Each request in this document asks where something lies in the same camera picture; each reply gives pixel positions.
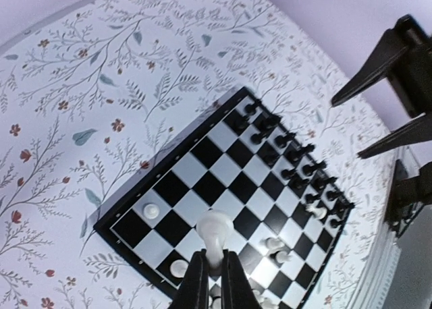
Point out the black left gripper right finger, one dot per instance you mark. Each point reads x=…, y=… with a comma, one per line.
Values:
x=236, y=292

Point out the white king lying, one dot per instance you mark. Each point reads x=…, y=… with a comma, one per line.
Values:
x=214, y=228

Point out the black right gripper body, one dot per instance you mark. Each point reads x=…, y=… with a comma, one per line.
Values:
x=408, y=64

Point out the floral patterned table mat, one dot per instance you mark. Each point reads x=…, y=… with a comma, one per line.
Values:
x=92, y=100

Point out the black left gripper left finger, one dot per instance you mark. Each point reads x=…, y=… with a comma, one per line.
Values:
x=193, y=292

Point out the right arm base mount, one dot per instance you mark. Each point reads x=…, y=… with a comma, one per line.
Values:
x=408, y=197

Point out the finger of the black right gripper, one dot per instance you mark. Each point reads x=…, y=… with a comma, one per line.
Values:
x=416, y=131
x=364, y=76

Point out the black and white chess board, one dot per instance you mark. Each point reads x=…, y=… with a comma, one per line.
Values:
x=288, y=214

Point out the white pawn corner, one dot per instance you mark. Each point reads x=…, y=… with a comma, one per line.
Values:
x=151, y=211

